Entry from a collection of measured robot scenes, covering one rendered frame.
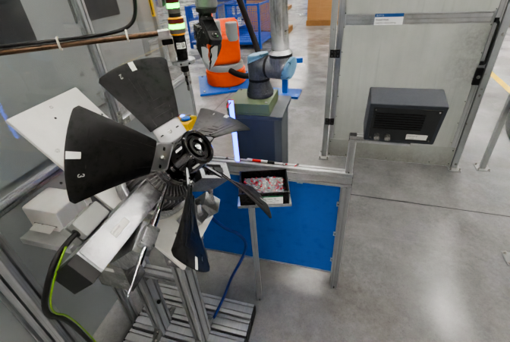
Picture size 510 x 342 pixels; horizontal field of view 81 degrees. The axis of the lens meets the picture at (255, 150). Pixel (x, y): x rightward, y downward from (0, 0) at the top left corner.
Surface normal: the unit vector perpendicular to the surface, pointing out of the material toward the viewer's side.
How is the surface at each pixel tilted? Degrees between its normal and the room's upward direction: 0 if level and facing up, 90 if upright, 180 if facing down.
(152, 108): 53
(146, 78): 47
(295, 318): 0
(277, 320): 0
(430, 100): 15
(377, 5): 89
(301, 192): 90
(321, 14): 90
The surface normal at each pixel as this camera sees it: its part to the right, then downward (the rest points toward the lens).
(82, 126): 0.74, -0.03
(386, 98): -0.13, -0.68
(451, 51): -0.26, 0.53
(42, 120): 0.70, -0.47
